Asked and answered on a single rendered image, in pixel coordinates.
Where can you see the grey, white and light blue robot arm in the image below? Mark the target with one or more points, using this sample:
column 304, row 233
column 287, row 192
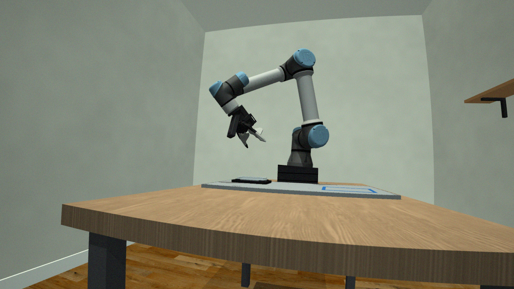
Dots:
column 312, row 133

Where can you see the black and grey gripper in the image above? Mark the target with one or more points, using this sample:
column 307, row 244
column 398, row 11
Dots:
column 245, row 124

